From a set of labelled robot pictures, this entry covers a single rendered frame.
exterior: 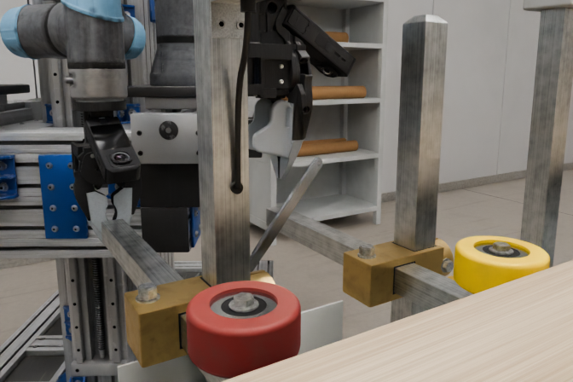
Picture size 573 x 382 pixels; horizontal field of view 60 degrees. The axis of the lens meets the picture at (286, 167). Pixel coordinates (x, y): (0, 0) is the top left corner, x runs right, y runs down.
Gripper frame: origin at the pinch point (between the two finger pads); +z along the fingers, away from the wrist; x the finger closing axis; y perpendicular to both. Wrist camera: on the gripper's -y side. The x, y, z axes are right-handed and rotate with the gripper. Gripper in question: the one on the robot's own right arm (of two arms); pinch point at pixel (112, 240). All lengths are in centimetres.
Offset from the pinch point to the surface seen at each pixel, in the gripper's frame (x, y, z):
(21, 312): 7, 170, 83
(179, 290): 0.6, -30.2, -4.4
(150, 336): 4.1, -32.9, -2.1
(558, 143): -55, -32, -14
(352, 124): -222, 220, 15
